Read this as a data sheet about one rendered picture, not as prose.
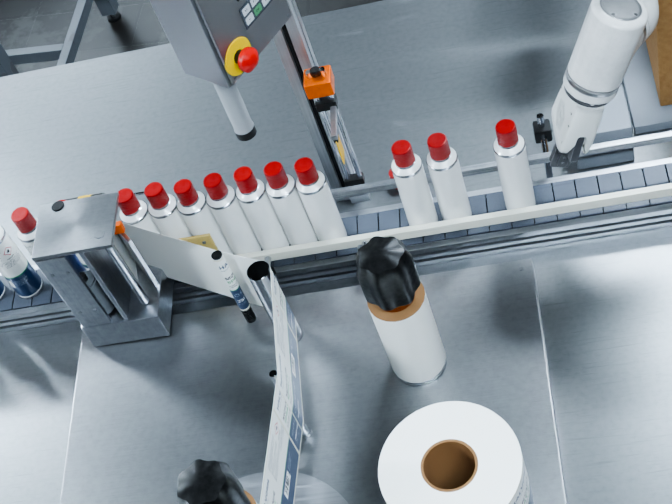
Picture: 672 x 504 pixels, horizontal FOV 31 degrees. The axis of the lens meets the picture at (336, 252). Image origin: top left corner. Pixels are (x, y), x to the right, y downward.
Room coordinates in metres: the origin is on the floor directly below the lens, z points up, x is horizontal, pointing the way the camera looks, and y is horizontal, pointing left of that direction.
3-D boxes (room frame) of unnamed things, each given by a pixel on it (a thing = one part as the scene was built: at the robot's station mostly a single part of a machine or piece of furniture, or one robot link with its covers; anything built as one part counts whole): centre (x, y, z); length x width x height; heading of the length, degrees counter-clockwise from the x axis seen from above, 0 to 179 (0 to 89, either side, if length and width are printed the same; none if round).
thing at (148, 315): (1.39, 0.37, 1.01); 0.14 x 0.13 x 0.26; 73
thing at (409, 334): (1.06, -0.06, 1.03); 0.09 x 0.09 x 0.30
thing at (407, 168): (1.32, -0.16, 0.98); 0.05 x 0.05 x 0.20
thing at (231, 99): (1.50, 0.06, 1.18); 0.04 x 0.04 x 0.21
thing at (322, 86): (1.40, -0.07, 1.04); 0.10 x 0.04 x 0.33; 163
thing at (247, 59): (1.38, 0.01, 1.32); 0.04 x 0.03 x 0.04; 128
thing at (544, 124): (1.33, -0.40, 0.91); 0.07 x 0.03 x 0.17; 163
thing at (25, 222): (1.52, 0.48, 0.98); 0.05 x 0.05 x 0.20
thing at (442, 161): (1.31, -0.22, 0.98); 0.05 x 0.05 x 0.20
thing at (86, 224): (1.38, 0.37, 1.14); 0.14 x 0.11 x 0.01; 73
